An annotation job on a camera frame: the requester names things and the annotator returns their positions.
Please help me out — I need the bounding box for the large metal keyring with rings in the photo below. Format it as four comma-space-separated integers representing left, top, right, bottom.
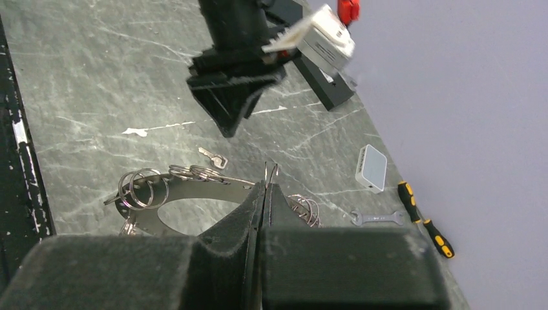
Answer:
102, 161, 322, 238

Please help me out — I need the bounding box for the clear plastic box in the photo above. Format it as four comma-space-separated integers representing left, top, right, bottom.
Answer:
355, 144, 388, 194

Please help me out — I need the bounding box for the yellow black screwdriver lower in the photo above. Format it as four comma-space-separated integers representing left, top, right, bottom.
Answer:
397, 181, 455, 259

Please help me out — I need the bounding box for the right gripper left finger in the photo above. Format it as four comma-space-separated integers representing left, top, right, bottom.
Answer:
1, 182, 265, 309

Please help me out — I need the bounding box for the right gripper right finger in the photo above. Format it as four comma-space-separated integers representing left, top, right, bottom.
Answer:
260, 184, 450, 309

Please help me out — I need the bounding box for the silver wrench right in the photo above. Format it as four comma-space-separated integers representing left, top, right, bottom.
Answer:
350, 211, 404, 227

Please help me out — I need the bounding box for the small loose key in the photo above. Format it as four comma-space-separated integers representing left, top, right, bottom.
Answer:
198, 147, 228, 170

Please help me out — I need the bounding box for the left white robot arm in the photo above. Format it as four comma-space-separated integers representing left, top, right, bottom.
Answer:
187, 1, 299, 138

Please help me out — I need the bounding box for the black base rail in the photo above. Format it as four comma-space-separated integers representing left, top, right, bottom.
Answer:
1, 31, 56, 290

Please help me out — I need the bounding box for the black flat box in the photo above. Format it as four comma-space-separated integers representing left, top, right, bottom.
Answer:
293, 56, 355, 111

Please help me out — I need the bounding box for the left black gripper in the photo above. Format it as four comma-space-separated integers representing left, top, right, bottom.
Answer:
187, 46, 300, 138

